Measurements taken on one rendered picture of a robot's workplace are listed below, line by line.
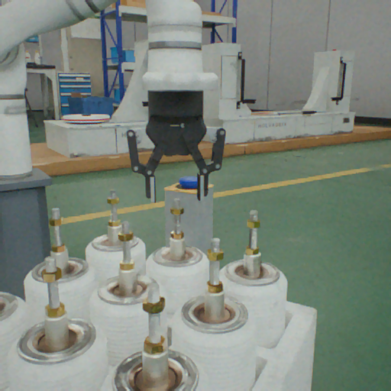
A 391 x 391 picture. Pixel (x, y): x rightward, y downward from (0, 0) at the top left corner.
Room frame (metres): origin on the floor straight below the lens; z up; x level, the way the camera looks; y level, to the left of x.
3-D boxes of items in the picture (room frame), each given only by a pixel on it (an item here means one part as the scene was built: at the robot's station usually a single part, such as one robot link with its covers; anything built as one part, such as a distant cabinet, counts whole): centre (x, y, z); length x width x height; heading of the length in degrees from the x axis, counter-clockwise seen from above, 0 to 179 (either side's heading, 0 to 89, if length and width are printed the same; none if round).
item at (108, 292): (0.47, 0.08, 0.25); 0.08 x 0.08 x 0.01
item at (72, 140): (2.87, 0.55, 0.45); 0.82 x 0.57 x 0.74; 122
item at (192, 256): (0.57, 0.02, 0.25); 0.08 x 0.08 x 0.01
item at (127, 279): (0.47, 0.08, 0.26); 0.02 x 0.02 x 0.03
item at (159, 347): (0.31, 0.03, 0.29); 0.02 x 0.02 x 0.01; 20
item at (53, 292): (0.36, 0.14, 0.30); 0.01 x 0.01 x 0.08; 4
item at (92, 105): (5.11, 1.27, 0.19); 0.50 x 0.41 x 0.37; 37
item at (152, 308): (0.31, 0.03, 0.32); 0.02 x 0.02 x 0.01; 20
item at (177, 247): (0.57, 0.02, 0.26); 0.02 x 0.02 x 0.03
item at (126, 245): (0.47, 0.08, 0.30); 0.01 x 0.01 x 0.08; 27
